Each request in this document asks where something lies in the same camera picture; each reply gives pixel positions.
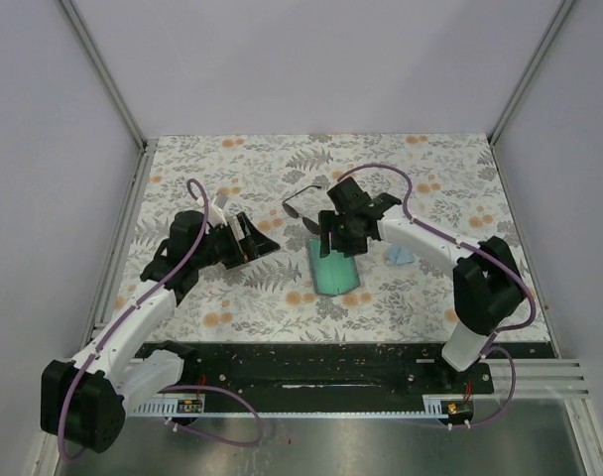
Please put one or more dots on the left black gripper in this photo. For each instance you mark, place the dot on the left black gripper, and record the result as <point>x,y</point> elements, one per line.
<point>255,245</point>

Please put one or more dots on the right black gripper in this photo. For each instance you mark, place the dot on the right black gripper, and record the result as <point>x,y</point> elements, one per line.
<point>328,221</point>

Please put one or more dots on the black aviator sunglasses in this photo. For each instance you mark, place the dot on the black aviator sunglasses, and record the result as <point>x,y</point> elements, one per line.
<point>305,205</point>

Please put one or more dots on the grey-blue glasses case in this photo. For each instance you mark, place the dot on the grey-blue glasses case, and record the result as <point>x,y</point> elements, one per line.
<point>334,275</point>

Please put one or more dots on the blue cloth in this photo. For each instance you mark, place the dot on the blue cloth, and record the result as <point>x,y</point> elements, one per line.
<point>399,256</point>

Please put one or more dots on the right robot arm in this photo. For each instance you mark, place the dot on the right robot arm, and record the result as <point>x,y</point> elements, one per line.
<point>486,282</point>

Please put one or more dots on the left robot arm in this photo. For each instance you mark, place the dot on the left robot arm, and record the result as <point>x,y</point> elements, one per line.
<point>86,399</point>

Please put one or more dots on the floral table mat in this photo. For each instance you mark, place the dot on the floral table mat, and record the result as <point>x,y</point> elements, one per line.
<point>450,179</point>

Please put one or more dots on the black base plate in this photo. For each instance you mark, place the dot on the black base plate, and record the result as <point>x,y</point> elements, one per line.
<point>416,369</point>

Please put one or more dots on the white slotted cable duct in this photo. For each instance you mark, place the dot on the white slotted cable duct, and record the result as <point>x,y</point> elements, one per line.
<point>169,407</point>

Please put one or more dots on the left aluminium frame post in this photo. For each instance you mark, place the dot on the left aluminium frame post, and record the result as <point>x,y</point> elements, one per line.
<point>101,69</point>

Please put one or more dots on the aluminium frame post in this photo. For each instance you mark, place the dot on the aluminium frame post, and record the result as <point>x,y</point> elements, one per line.
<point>532,69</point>
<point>101,69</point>

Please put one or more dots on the aluminium front rail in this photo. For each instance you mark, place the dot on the aluminium front rail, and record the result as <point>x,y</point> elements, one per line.
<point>544,377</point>

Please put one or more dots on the right aluminium frame post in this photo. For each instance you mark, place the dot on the right aluminium frame post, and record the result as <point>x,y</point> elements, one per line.
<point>532,69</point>

